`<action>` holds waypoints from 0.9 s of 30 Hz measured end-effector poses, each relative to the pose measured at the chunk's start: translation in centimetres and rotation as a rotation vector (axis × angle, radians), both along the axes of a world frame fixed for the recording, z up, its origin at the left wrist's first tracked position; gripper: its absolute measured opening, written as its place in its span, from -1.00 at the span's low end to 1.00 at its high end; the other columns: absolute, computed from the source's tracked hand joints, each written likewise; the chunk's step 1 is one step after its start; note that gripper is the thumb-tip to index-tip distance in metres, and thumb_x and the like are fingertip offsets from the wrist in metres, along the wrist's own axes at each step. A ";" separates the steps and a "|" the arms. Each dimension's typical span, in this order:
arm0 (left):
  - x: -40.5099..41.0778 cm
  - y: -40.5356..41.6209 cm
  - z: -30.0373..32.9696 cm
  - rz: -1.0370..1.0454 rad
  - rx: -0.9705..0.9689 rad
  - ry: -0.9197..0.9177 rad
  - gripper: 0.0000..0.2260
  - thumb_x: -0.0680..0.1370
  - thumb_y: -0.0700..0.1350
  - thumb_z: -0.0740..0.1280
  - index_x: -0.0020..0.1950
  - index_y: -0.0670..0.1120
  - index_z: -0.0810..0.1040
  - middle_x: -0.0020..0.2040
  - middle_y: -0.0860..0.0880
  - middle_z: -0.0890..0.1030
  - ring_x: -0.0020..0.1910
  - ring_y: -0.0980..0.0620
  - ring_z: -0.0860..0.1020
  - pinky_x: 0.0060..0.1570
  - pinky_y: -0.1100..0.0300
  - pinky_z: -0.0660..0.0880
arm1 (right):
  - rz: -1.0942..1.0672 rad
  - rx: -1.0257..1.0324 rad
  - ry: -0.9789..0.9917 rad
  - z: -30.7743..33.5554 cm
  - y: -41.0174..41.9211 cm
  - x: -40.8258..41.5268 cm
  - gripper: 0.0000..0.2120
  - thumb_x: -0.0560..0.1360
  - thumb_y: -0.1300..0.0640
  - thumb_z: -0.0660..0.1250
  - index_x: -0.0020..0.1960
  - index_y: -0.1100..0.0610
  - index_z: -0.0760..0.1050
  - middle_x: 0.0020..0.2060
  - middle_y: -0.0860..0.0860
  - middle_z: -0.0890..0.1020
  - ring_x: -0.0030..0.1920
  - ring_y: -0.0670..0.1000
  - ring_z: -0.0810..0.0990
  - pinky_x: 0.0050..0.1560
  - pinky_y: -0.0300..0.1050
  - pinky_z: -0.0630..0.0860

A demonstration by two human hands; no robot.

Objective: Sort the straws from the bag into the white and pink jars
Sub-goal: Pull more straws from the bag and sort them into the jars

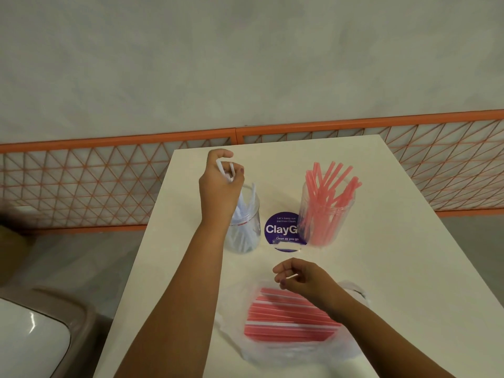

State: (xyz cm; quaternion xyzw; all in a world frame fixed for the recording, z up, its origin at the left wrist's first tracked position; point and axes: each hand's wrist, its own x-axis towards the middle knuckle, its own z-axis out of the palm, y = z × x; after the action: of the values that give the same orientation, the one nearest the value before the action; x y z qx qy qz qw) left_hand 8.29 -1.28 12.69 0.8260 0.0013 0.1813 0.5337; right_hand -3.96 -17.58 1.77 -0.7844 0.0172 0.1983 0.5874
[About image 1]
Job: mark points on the person's right hand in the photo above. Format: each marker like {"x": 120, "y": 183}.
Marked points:
{"x": 315, "y": 285}

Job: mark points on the person's left hand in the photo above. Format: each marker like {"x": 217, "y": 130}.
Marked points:
{"x": 215, "y": 192}

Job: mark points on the person's right thumb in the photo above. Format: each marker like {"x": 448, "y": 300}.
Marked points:
{"x": 289, "y": 284}

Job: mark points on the person's left thumb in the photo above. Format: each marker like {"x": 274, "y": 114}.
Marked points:
{"x": 238, "y": 176}

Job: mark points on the white drinking straw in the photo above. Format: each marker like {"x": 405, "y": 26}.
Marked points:
{"x": 293, "y": 276}
{"x": 223, "y": 171}
{"x": 233, "y": 170}

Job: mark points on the person's left forearm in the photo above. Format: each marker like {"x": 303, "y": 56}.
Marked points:
{"x": 177, "y": 307}

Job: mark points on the person's right forearm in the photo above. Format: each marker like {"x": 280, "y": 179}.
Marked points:
{"x": 378, "y": 342}

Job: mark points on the bundle of pink straws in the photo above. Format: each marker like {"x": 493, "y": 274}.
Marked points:
{"x": 283, "y": 322}

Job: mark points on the round purple sticker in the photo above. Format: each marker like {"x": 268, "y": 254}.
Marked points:
{"x": 281, "y": 232}

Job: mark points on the clear plastic jar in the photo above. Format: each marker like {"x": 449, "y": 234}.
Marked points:
{"x": 326, "y": 220}
{"x": 247, "y": 228}

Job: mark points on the clear plastic bag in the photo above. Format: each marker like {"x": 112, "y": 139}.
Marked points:
{"x": 244, "y": 330}

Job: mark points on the bunch of pink straws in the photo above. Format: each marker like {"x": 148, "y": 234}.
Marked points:
{"x": 326, "y": 196}

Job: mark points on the orange mesh fence panel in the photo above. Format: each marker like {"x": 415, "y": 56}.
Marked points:
{"x": 78, "y": 181}
{"x": 452, "y": 161}

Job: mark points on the brown cardboard box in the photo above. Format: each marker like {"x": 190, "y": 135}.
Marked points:
{"x": 11, "y": 251}

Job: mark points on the beige bin with white lid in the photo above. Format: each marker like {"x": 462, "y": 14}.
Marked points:
{"x": 35, "y": 338}

